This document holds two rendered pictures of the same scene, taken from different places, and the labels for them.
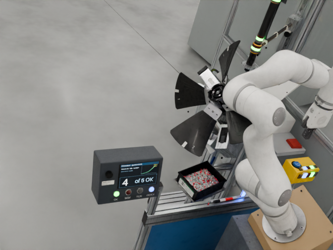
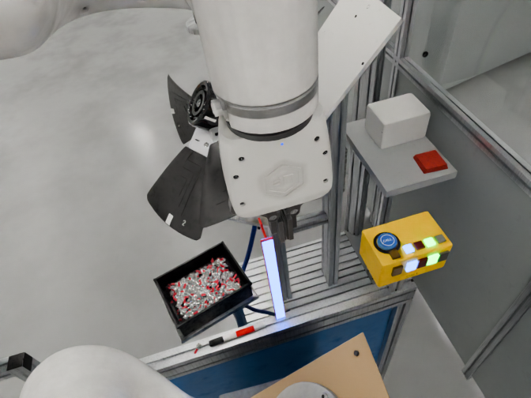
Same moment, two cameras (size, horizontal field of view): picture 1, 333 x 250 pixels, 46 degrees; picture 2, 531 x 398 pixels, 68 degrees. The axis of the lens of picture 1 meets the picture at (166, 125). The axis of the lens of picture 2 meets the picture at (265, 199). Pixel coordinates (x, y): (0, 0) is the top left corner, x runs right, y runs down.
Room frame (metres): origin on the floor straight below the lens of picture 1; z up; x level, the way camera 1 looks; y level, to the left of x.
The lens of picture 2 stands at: (1.13, -0.66, 1.78)
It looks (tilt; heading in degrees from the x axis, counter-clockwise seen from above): 48 degrees down; 22
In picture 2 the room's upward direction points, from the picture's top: 9 degrees counter-clockwise
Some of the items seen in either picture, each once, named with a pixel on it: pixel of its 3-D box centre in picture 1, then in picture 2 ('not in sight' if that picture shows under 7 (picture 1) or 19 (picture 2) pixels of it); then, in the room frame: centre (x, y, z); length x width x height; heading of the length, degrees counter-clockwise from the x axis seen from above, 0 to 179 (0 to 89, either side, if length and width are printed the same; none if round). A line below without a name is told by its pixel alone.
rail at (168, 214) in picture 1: (224, 205); (245, 340); (1.47, -0.41, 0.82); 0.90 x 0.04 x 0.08; 121
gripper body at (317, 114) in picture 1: (318, 113); (273, 149); (1.40, -0.57, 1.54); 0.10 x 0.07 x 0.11; 121
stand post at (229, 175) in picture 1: (234, 164); (331, 212); (2.12, -0.53, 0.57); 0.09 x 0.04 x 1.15; 31
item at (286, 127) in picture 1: (276, 119); (393, 118); (2.29, -0.71, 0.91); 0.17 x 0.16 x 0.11; 121
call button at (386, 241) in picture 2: (296, 164); (386, 242); (1.65, -0.71, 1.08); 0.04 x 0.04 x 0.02
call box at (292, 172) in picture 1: (299, 170); (402, 250); (1.67, -0.75, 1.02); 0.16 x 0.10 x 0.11; 121
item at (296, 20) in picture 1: (293, 23); not in sight; (2.40, -0.56, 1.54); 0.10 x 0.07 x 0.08; 156
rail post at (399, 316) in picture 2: not in sight; (384, 351); (1.69, -0.78, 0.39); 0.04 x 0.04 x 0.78; 31
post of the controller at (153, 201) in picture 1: (154, 198); (42, 377); (1.25, -0.04, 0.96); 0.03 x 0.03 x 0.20; 31
